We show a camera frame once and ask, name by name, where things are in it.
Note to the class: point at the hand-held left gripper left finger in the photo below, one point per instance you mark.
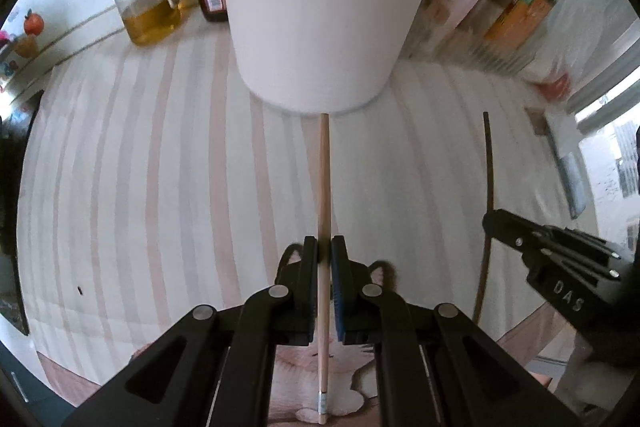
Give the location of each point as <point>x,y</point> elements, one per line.
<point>310,302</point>

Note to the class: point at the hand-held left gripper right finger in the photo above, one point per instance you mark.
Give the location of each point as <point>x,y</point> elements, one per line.
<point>338,302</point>

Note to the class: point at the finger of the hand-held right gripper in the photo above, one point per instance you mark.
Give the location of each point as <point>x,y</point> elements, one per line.
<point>540,239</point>

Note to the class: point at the dark brown chopstick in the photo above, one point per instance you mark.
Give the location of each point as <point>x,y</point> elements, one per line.
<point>489,157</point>

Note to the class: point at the light wooden chopstick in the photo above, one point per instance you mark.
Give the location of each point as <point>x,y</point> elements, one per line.
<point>324,182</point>

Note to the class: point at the white utensil holder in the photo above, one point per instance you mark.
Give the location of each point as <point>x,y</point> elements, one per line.
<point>325,7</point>

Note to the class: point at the brown cardboard piece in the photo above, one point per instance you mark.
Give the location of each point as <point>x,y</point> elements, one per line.
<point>536,122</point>

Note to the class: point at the clear plastic bag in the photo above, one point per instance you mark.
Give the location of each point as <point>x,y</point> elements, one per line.
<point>552,77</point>

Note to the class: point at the striped pink tablecloth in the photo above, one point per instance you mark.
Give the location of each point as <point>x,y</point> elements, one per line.
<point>150,182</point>

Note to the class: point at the small orange fruit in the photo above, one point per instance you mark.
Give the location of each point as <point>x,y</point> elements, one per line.
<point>33,24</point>

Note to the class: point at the window frame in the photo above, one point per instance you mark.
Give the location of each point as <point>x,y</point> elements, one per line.
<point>615,107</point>

